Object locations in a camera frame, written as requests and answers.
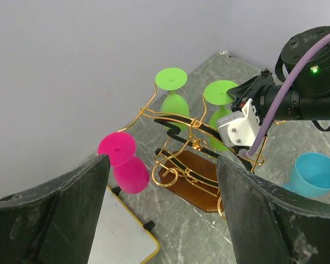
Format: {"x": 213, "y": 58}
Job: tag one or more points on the gold wire glass rack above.
{"x": 190, "y": 172}

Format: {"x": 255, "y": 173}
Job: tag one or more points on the small whiteboard yellow frame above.
{"x": 120, "y": 237}

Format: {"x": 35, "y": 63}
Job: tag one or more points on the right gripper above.
{"x": 251, "y": 89}

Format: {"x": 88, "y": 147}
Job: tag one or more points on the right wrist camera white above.
{"x": 241, "y": 127}

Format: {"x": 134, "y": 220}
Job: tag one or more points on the green wine glass front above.
{"x": 216, "y": 94}

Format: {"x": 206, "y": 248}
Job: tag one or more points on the pink plastic wine glass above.
{"x": 129, "y": 171}

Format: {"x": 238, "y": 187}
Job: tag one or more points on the blue plastic wine glass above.
{"x": 310, "y": 175}

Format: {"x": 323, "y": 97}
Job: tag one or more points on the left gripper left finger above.
{"x": 54, "y": 222}

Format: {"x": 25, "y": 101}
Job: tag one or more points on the green wine glass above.
{"x": 172, "y": 79}
{"x": 216, "y": 94}

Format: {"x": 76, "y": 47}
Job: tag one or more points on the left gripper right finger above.
{"x": 269, "y": 224}

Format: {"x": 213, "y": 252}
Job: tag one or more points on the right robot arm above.
{"x": 308, "y": 98}

